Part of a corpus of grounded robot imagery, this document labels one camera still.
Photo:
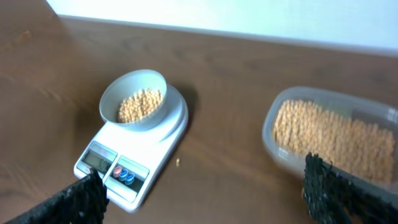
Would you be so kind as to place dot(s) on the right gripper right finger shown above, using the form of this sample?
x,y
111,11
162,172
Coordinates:
x,y
334,196

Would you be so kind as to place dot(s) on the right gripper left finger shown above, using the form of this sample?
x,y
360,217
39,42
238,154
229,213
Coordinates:
x,y
84,202

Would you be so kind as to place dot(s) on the white digital kitchen scale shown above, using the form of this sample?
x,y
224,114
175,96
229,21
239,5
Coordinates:
x,y
129,162

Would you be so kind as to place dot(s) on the pale grey round bowl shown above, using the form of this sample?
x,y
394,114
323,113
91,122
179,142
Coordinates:
x,y
126,86

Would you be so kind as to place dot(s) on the soybeans in bowl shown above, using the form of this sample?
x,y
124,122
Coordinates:
x,y
139,106

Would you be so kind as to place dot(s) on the soybeans in container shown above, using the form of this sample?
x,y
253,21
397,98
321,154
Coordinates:
x,y
362,149

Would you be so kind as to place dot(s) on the clear plastic container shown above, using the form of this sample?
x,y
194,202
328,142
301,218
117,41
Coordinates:
x,y
353,107

